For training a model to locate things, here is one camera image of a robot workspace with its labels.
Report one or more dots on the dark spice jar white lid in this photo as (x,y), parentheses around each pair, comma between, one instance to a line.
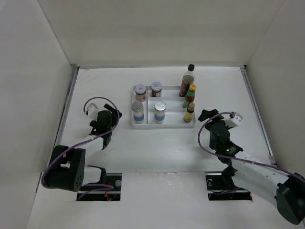
(156,89)

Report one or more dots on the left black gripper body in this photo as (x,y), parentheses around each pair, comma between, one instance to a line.
(93,123)

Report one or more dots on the small yellow label bottle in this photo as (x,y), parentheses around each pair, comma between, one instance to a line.
(189,112)

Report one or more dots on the red sauce bottle yellow cap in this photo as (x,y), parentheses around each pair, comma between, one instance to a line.
(190,95)

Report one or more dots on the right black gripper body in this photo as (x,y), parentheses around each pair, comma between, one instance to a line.
(211,145)

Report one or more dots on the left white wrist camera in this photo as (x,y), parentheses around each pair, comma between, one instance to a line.
(92,111)

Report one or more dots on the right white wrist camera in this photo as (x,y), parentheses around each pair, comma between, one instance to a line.
(234,120)

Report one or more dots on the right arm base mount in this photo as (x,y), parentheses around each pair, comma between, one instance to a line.
(220,188)

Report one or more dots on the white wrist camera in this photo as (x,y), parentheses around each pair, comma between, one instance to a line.
(92,111)
(234,120)

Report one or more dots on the dark soy sauce bottle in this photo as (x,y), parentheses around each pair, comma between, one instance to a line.
(187,80)

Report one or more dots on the white divided organizer tray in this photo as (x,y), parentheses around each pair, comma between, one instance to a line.
(174,112)

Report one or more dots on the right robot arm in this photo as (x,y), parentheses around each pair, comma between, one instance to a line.
(282,189)

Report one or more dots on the orange spice jar white lid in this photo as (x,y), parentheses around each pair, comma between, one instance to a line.
(140,92)

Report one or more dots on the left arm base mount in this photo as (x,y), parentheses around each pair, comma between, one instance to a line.
(99,185)

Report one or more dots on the blue label jar silver lid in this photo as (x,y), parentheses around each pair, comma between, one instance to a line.
(138,112)

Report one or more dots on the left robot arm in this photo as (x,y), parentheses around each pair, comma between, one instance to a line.
(68,169)

